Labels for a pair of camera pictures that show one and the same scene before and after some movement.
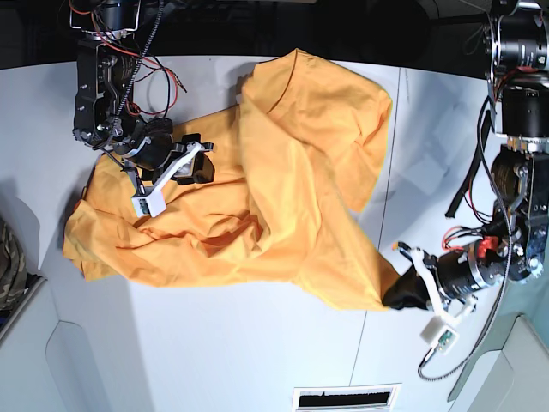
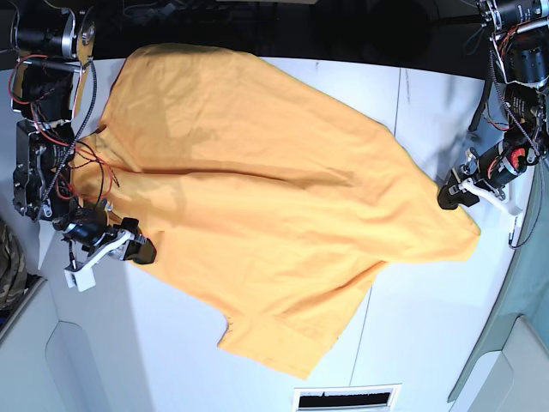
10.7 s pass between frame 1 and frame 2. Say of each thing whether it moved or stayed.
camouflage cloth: stayed
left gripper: moved
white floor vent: stayed
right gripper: moved
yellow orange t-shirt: moved
